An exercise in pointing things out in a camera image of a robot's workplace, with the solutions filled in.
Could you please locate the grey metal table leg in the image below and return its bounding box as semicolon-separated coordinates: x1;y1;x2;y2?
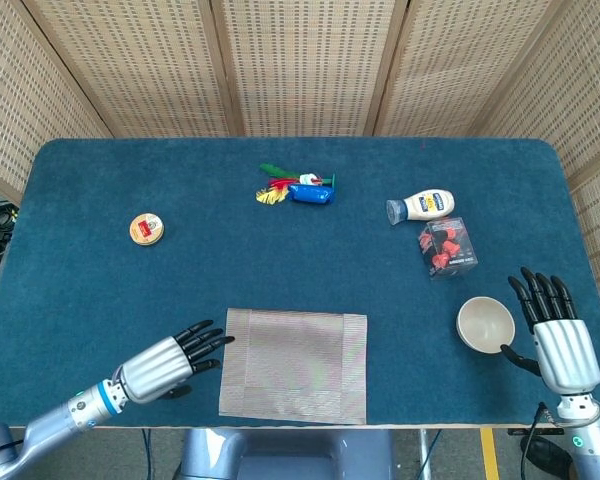
417;428;429;480

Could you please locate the woven folding screen panel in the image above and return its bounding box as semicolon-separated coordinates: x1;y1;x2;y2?
0;0;112;204
22;0;242;139
210;0;410;137
472;0;600;351
364;0;584;137

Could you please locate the round tin with yellow lid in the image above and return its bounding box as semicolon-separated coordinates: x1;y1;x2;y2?
128;212;165;247

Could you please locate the right silver-black robot hand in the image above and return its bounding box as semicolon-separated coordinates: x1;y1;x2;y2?
499;266;600;401

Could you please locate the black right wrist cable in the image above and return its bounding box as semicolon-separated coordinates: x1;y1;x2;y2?
522;402;564;480

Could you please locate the left silver-black robot hand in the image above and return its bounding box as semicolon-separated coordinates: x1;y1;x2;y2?
110;319;236;405

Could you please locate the black cable bundle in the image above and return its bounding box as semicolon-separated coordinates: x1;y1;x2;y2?
0;197;20;269

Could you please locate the grey-blue robot torso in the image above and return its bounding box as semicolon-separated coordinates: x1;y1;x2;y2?
172;427;406;480

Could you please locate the clear box with black-red items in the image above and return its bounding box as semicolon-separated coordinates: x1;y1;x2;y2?
416;216;480;281

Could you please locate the beige bowl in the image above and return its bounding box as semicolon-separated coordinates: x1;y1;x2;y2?
455;296;517;355

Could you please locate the mayonnaise squeeze bottle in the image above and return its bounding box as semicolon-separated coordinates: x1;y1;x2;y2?
385;188;456;226

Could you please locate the colourful feather shuttlecock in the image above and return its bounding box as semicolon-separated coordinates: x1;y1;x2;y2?
255;162;326;206

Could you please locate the blue table cover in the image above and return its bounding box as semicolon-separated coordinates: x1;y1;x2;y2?
0;137;600;429

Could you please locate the grey-beige woven placemat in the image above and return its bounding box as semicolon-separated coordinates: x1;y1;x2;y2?
218;307;369;426

